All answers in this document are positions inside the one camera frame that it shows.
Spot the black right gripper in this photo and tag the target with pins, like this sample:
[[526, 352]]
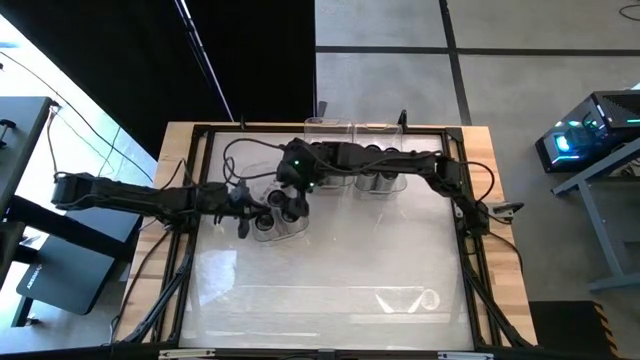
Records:
[[302, 165]]

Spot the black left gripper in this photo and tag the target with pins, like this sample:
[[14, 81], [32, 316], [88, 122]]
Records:
[[235, 200]]

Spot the white can red stripe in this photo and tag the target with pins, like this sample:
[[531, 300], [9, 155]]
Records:
[[289, 216], [276, 198], [263, 221]]

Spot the clear plastic bin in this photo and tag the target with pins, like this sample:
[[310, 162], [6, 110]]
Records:
[[255, 175], [377, 131], [320, 127]]

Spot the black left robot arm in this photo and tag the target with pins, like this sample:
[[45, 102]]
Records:
[[130, 196]]

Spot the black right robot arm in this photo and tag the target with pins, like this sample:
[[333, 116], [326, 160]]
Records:
[[400, 159]]

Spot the black desk leg bar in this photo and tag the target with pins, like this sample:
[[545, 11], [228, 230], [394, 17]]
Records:
[[100, 245]]

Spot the silver metal pole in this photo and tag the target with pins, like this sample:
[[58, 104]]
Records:
[[200, 55]]

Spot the black backdrop curtain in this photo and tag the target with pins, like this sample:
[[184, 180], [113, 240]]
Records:
[[125, 60]]

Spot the black desk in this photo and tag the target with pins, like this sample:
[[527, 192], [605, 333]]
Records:
[[22, 145]]

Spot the black box hazard stripes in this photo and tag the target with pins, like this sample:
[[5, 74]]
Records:
[[560, 327]]

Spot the black RGB computer tower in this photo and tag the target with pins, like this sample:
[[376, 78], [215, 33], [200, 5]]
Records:
[[615, 110]]

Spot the small black clamp post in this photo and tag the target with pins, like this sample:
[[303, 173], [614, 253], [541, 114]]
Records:
[[242, 121], [401, 118]]

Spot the small grey clamp post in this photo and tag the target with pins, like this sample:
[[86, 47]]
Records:
[[321, 109]]

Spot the silver metal bracket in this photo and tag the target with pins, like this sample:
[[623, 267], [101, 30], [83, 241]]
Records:
[[187, 353], [465, 355]]

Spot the black flat base plate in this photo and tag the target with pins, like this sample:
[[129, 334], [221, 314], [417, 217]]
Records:
[[65, 280]]

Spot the grey metal desk frame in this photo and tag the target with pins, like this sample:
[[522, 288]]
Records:
[[605, 235]]

